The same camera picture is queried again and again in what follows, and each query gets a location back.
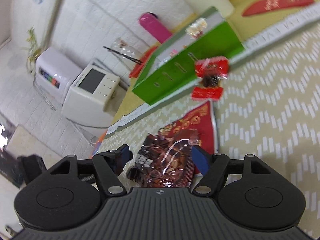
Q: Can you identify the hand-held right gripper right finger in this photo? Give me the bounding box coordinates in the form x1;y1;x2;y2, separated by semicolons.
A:
191;145;272;196

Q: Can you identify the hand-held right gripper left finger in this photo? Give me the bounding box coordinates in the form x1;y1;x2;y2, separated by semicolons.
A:
46;144;133;197

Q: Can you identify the large red snack packet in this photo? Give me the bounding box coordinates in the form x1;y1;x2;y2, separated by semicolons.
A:
156;100;218;176

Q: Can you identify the dark brown snack packet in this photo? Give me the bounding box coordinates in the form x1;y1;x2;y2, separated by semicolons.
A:
126;128;201;188

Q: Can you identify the red snack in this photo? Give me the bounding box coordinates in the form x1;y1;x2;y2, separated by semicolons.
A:
190;56;230;102

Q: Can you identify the green cardboard box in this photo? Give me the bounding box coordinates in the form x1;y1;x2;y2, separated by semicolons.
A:
131;6;247;106

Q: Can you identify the white red snack packet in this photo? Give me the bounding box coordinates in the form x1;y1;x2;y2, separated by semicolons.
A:
185;17;209;40

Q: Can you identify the orange plastic basin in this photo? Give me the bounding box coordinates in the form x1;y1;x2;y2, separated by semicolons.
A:
92;129;108;156

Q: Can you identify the white machine with screen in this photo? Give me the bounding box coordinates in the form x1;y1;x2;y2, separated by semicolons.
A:
61;61;121;128

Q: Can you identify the zigzag patterned table mat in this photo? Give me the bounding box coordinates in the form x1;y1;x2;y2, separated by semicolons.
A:
96;1;320;233

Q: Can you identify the black straw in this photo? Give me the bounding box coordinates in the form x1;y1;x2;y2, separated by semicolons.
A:
103;46;143;64

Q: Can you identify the white water purifier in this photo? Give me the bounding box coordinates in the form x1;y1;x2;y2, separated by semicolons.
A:
35;47;83;106

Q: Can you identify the clear glass jar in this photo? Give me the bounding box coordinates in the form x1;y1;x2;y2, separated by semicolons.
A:
103;38;144;64

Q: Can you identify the green plant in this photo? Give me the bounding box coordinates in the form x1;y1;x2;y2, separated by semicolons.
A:
22;27;43;73

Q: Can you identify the pink thermos bottle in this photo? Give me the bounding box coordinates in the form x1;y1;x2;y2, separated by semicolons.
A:
138;12;173;43

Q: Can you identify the red paper envelope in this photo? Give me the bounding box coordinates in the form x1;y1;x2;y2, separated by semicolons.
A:
242;0;315;18

